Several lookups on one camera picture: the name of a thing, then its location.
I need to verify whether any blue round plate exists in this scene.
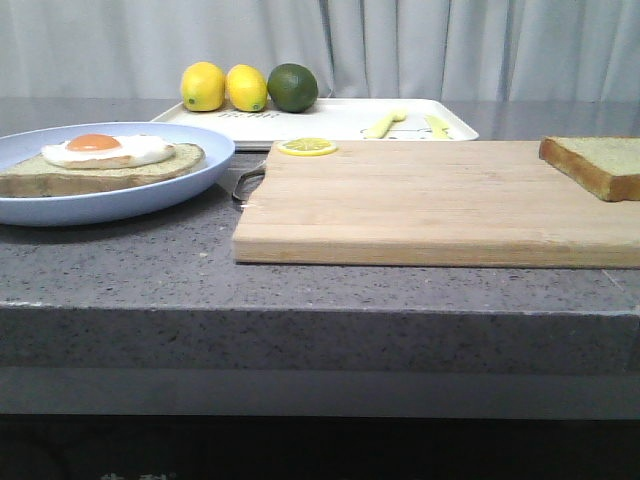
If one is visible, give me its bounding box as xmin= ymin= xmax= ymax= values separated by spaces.
xmin=1 ymin=122 xmax=235 ymax=227

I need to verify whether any bread slice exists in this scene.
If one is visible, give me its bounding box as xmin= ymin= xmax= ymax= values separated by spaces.
xmin=539 ymin=136 xmax=639 ymax=202
xmin=1 ymin=143 xmax=206 ymax=198

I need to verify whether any white rectangular tray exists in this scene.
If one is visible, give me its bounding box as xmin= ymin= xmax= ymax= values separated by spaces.
xmin=154 ymin=98 xmax=478 ymax=151

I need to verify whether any lemon slice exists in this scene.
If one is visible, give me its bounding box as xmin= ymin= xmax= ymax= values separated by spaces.
xmin=276 ymin=137 xmax=338 ymax=156

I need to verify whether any yellow plastic fork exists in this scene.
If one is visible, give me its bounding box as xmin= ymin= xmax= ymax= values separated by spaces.
xmin=362 ymin=110 xmax=407 ymax=139

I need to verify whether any green lime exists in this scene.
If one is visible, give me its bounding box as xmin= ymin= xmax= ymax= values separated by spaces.
xmin=267 ymin=63 xmax=319 ymax=113

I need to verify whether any yellow plastic knife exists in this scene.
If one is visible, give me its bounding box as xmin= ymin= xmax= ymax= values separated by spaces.
xmin=425 ymin=115 xmax=453 ymax=140

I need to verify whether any wooden cutting board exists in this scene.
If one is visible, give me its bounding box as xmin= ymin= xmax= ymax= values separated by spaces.
xmin=232 ymin=141 xmax=639 ymax=268

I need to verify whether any right yellow lemon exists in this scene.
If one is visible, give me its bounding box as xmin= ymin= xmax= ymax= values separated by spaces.
xmin=226 ymin=64 xmax=267 ymax=112

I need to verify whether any yellow lemon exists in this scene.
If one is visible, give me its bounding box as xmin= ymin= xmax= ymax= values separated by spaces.
xmin=181 ymin=61 xmax=226 ymax=112
xmin=226 ymin=64 xmax=267 ymax=112

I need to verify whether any left yellow lemon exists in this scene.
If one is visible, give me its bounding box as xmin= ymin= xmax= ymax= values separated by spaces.
xmin=181 ymin=61 xmax=226 ymax=112

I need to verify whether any fried egg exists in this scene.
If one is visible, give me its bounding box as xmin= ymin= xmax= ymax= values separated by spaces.
xmin=41 ymin=133 xmax=175 ymax=169

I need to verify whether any grey curtain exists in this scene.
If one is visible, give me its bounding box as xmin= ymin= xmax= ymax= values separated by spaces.
xmin=1 ymin=1 xmax=639 ymax=102

